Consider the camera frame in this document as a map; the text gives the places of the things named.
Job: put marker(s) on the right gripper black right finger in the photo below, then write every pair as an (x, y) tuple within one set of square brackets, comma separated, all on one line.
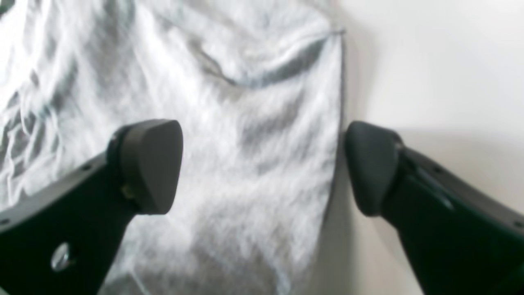
[(458, 241)]

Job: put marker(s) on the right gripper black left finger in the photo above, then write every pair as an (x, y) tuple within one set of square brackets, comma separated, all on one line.
[(63, 240)]

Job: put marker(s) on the light grey T-shirt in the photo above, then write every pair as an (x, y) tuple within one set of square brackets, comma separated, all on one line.
[(255, 85)]

